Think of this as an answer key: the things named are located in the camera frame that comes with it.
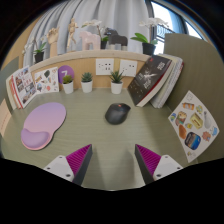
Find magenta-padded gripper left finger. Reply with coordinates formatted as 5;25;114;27
43;143;93;187

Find wooden hand model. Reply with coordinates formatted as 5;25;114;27
45;27;61;58

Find yellow-green succulent in white pot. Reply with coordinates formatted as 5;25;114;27
61;74;75;95

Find blue-green succulent in white pot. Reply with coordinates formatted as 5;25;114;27
80;71;94;94

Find white orchid in black pot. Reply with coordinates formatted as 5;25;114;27
81;19;110;50
21;36;48;64
129;17;170;56

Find pink horse figure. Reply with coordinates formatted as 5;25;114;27
78;30;102;52

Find black computer mouse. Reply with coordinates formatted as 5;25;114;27
104;102;132;126

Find grey curtain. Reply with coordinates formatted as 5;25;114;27
22;0;148;68

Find colourful food sticker sheet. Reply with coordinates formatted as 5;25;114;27
167;90;221;164

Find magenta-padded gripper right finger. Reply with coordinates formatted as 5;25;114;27
134;143;184;185

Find white upright books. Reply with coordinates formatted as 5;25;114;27
5;71;19;111

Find tan notebook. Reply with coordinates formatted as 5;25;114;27
0;98;13;138

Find white wall socket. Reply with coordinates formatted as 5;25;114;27
119;59;138;78
95;58;115;76

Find purple round number sign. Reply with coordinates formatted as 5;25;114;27
57;65;74;84

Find dark grey horse figure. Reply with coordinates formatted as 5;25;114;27
103;28;129;52

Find spiky succulent in white pot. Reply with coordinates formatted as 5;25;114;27
109;70;125;95

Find wooden mannequin figure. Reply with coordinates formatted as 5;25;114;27
65;17;80;53

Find white sticker sheet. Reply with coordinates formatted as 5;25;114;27
33;66;60;95

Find red-edged picture magazine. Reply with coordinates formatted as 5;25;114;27
9;65;38;110

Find black book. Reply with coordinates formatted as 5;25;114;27
126;54;174;108

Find purple mouse pad with wrist rest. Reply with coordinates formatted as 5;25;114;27
20;101;68;151

